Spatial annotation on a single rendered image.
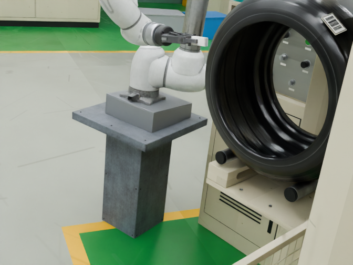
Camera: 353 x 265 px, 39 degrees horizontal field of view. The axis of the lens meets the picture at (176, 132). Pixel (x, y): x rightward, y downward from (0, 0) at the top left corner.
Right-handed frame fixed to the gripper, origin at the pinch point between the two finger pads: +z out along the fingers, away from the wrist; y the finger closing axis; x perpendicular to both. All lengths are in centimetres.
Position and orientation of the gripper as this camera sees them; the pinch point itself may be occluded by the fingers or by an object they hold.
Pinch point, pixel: (199, 41)
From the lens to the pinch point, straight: 178.9
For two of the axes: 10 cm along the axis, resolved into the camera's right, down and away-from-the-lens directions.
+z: 6.9, 2.4, -6.9
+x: -0.1, 9.5, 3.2
